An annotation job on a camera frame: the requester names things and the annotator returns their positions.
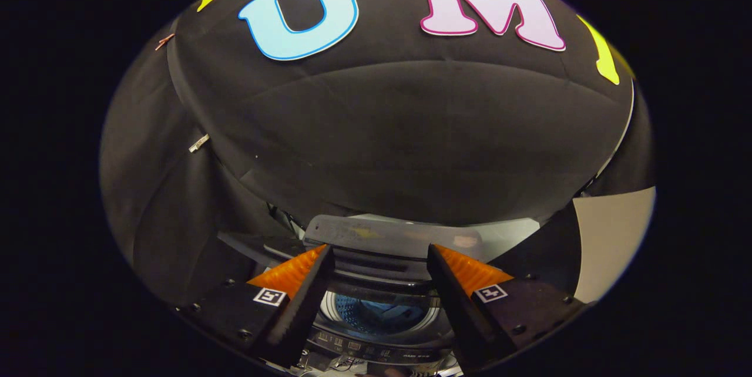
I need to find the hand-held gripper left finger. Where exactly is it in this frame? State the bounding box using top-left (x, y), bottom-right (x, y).
top-left (176, 244), bottom-right (335, 369)

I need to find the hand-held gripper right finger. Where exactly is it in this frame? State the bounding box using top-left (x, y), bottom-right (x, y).
top-left (427, 244), bottom-right (588, 373)

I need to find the light blue shirt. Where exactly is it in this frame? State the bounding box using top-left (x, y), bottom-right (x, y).
top-left (338, 298), bottom-right (429, 334)

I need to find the black backdrop cloth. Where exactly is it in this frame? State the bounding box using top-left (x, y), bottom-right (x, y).
top-left (99, 0), bottom-right (657, 307)

